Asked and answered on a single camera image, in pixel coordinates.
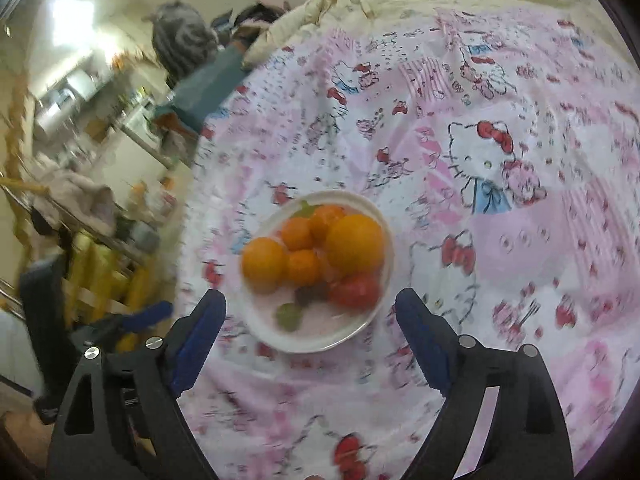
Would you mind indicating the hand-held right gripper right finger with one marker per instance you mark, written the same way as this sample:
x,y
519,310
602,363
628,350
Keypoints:
x,y
425,345

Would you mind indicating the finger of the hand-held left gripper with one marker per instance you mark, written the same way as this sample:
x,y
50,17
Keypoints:
x,y
145,317

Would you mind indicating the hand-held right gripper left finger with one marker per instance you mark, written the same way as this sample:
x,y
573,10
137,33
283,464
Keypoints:
x,y
192,345

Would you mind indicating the red tomato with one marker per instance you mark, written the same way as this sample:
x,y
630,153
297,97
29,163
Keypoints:
x,y
355,291

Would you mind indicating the green grape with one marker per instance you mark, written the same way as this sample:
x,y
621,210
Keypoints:
x,y
289,316

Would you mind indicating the white pink speckled plate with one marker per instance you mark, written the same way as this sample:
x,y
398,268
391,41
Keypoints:
x,y
320,332

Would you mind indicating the medium orange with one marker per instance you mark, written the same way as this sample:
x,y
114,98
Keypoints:
x,y
265,265

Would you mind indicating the dark purple grape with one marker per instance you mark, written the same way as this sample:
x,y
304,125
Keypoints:
x,y
310,293

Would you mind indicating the yellow hanging cloths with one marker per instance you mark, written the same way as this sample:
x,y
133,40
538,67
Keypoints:
x,y
95,270

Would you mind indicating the dark hanging cloth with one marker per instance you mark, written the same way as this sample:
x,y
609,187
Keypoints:
x,y
45,320

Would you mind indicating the pink cartoon printed blanket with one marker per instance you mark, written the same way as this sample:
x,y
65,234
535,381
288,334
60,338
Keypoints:
x,y
500,260

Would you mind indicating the large orange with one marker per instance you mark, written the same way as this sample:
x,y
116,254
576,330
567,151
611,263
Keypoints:
x,y
355,246

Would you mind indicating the beige towel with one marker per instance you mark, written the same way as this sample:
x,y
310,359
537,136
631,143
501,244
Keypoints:
x,y
75,195

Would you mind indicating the small tangerine with green leaf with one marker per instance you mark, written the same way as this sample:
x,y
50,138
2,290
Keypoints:
x,y
326,221

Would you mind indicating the white washing machine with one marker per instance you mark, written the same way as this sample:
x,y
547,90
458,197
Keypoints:
x,y
142,142

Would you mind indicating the teal cushion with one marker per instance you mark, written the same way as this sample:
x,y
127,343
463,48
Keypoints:
x,y
210,85

